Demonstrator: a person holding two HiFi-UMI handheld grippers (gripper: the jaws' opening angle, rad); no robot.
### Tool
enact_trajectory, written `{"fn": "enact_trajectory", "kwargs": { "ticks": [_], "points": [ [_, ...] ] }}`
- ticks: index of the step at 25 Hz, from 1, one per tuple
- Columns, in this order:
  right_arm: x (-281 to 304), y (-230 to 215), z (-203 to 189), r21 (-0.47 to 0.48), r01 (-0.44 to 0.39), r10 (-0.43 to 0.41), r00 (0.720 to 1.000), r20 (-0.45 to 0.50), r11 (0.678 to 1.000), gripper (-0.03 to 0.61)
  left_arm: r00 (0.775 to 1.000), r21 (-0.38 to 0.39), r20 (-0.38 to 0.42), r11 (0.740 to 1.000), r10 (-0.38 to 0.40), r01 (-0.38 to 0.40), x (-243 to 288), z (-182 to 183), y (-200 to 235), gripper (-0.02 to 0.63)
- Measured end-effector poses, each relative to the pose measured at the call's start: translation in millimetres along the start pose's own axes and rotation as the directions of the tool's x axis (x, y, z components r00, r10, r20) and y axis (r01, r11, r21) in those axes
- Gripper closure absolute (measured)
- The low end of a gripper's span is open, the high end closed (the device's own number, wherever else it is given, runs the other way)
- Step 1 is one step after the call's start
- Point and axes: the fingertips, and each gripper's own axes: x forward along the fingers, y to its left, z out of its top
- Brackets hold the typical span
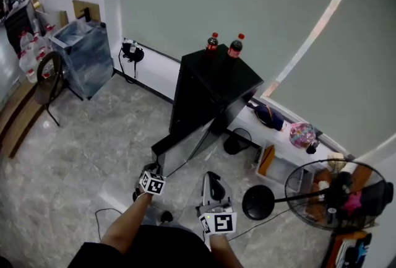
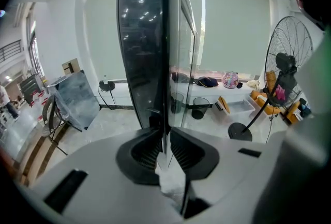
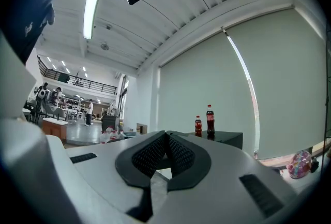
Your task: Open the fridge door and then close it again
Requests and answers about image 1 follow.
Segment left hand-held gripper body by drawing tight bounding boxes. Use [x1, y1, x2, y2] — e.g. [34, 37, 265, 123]
[132, 170, 166, 202]

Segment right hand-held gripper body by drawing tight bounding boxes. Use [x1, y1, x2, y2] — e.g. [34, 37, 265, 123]
[195, 202, 238, 236]

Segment person's right forearm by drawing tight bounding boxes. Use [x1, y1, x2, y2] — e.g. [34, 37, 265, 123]
[209, 233, 245, 268]

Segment person's left forearm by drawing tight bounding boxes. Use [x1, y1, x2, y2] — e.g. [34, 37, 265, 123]
[100, 194, 153, 256]

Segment black shoulder bag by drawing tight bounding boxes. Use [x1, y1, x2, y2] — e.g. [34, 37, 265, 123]
[119, 38, 145, 84]

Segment orange flat pouch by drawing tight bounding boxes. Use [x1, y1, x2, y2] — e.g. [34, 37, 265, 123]
[258, 145, 276, 177]

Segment clear plastic storage bin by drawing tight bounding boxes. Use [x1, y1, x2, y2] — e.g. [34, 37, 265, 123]
[255, 142, 313, 184]

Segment person's black shirt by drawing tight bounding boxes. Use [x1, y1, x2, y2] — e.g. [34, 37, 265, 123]
[67, 223, 214, 268]

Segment orange cushion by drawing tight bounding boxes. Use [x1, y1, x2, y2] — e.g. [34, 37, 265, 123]
[352, 163, 374, 183]
[306, 167, 334, 224]

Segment navy blue pouch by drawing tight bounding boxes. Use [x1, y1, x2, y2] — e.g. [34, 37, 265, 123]
[253, 105, 285, 131]

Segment white window ledge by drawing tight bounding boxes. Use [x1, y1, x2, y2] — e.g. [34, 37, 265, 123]
[113, 37, 355, 168]

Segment small black case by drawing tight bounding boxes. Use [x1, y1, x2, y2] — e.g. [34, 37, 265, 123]
[306, 140, 321, 155]

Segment cream cloth bundle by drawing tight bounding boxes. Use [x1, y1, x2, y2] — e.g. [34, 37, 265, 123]
[327, 152, 347, 168]

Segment pink star toy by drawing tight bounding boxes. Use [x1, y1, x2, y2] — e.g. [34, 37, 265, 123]
[343, 191, 363, 215]

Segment dark brown chair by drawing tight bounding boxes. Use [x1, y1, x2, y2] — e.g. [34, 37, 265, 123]
[33, 50, 84, 128]

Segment small cola bottle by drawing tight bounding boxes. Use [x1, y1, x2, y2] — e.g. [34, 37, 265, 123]
[204, 32, 219, 59]

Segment wooden planks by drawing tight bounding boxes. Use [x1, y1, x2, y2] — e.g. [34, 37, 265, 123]
[0, 80, 44, 160]

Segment orange-edged patterned mat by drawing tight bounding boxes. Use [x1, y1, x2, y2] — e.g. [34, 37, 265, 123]
[321, 229, 374, 268]

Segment large cola bottle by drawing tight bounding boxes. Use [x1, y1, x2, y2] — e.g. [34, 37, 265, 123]
[226, 33, 246, 60]

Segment group of clear water jugs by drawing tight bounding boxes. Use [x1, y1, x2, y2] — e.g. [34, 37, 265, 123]
[17, 22, 56, 84]

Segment narrow grey roller blind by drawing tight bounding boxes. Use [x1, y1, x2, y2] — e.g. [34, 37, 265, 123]
[262, 0, 396, 158]

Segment brown cardboard sheet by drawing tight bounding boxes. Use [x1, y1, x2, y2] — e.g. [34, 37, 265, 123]
[72, 0, 101, 24]

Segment pale cardboard sheet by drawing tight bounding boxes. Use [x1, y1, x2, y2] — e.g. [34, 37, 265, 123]
[35, 9, 69, 28]

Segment black cabinet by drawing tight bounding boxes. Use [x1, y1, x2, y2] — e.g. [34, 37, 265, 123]
[3, 3, 35, 54]

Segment black pedestal fan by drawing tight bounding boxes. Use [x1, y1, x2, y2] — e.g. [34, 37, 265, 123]
[241, 158, 394, 232]

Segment black fan power cable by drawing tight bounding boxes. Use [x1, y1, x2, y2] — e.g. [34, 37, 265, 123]
[228, 207, 292, 241]

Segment black floor cable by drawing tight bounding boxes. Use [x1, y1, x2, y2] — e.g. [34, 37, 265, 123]
[94, 207, 125, 241]

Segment black metal bracket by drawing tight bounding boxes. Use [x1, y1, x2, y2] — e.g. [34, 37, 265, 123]
[79, 6, 93, 22]

